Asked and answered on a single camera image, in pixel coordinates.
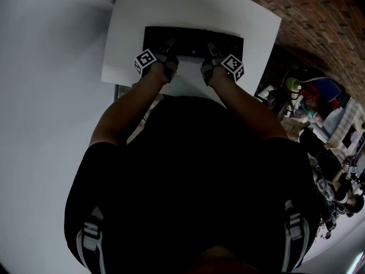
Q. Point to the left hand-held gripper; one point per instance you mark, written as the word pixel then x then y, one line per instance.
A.
pixel 144 59

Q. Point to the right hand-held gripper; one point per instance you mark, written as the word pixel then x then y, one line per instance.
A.
pixel 233 64

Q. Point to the black keyboard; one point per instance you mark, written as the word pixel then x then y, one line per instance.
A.
pixel 191 40

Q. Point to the person's left forearm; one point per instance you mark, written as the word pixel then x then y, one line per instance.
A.
pixel 128 110

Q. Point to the person's right forearm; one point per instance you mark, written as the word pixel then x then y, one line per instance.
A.
pixel 251 107

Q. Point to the white table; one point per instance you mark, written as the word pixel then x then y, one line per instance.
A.
pixel 194 7

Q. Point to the dark brown bag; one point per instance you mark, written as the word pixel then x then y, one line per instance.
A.
pixel 275 101

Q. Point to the green plastic bottle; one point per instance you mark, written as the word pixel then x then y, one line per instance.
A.
pixel 293 83

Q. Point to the person's black shirt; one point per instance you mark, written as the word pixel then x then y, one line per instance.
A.
pixel 194 181

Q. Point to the plaid cloth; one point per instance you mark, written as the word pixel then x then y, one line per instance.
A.
pixel 348 124

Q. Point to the pile of dark equipment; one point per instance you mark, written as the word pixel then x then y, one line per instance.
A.
pixel 328 221

